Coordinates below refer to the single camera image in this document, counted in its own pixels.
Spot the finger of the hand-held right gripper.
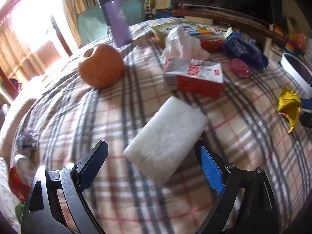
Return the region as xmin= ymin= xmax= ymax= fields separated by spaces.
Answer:
xmin=300 ymin=97 xmax=312 ymax=114
xmin=300 ymin=113 xmax=312 ymax=127

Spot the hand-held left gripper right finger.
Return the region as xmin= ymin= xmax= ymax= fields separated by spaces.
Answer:
xmin=194 ymin=140 xmax=281 ymax=234

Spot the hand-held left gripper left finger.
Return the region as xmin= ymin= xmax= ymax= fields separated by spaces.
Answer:
xmin=21 ymin=140 xmax=109 ymax=234

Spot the gold foil wrapper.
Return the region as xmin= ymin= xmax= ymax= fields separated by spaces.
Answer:
xmin=278 ymin=87 xmax=303 ymax=133

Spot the white round trash bin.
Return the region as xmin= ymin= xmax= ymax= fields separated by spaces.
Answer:
xmin=280 ymin=52 xmax=312 ymax=88

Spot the white sponge block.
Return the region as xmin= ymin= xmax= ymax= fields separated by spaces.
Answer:
xmin=122 ymin=96 xmax=209 ymax=185

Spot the red white tissue pack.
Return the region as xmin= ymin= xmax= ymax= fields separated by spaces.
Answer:
xmin=163 ymin=57 xmax=225 ymax=97

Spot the silver blue wrapper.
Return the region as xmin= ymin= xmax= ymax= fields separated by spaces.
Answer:
xmin=17 ymin=127 xmax=39 ymax=152

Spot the crushed red can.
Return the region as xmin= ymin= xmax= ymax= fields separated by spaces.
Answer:
xmin=8 ymin=154 xmax=33 ymax=201

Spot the pink round wrapper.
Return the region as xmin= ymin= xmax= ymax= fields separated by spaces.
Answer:
xmin=230 ymin=58 xmax=251 ymax=77

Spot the dark blue snack wrapper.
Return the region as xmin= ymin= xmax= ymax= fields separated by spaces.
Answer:
xmin=223 ymin=32 xmax=269 ymax=70

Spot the wooden toy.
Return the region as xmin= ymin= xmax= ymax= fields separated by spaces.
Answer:
xmin=269 ymin=23 xmax=283 ymax=36

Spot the crushed green can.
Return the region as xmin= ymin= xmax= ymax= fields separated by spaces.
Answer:
xmin=15 ymin=203 xmax=25 ymax=225

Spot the white pillow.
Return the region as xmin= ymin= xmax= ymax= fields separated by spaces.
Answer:
xmin=0 ymin=75 xmax=49 ymax=156

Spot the orange-brown apple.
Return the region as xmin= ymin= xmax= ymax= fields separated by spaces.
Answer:
xmin=78 ymin=43 xmax=126 ymax=89

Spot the white television cabinet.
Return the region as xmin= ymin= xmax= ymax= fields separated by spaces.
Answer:
xmin=171 ymin=4 xmax=293 ymax=54

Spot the red box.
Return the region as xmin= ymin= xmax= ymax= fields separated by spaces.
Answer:
xmin=200 ymin=38 xmax=225 ymax=53

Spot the white plastic bag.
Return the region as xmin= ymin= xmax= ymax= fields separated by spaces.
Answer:
xmin=162 ymin=26 xmax=210 ymax=65

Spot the beige curtain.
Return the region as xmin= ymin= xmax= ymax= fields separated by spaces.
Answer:
xmin=0 ymin=22 xmax=61 ymax=78
xmin=52 ymin=0 xmax=108 ymax=47

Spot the teal covered chair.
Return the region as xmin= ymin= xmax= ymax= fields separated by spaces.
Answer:
xmin=77 ymin=0 xmax=145 ymax=47

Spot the colourful picture book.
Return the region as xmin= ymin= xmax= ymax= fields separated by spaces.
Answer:
xmin=149 ymin=22 xmax=233 ymax=42

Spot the purple thermos bottle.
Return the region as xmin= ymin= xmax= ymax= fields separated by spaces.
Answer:
xmin=94 ymin=0 xmax=133 ymax=49

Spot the blue toy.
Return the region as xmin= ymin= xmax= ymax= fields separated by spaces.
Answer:
xmin=145 ymin=8 xmax=172 ymax=20

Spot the toy bus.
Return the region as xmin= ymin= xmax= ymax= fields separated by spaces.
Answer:
xmin=144 ymin=0 xmax=156 ymax=14

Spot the rainbow stacking ring toy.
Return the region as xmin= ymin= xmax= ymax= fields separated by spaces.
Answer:
xmin=285 ymin=33 xmax=306 ymax=54

